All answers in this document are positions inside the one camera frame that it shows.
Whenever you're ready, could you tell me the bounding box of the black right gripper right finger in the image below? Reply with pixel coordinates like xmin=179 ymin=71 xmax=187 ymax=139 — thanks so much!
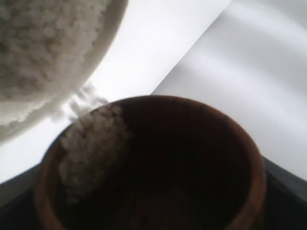
xmin=263 ymin=158 xmax=307 ymax=230

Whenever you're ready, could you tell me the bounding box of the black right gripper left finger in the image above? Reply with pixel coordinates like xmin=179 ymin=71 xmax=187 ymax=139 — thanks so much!
xmin=0 ymin=165 xmax=42 ymax=230

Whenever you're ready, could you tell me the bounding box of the brown wooden cup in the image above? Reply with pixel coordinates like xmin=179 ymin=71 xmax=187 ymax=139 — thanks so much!
xmin=34 ymin=95 xmax=266 ymax=230

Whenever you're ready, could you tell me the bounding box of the rice in wooden cup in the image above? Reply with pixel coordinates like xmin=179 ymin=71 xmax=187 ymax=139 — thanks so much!
xmin=59 ymin=82 xmax=132 ymax=204

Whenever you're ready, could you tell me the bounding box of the small white ceramic bowl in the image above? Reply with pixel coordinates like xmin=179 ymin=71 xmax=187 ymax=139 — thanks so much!
xmin=0 ymin=0 xmax=128 ymax=143

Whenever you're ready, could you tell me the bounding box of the rice in white bowl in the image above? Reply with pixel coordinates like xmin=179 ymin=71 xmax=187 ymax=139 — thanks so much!
xmin=0 ymin=0 xmax=110 ymax=126

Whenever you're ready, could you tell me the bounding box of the white backdrop curtain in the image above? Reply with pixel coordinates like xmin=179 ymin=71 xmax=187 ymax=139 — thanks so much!
xmin=154 ymin=0 xmax=307 ymax=179

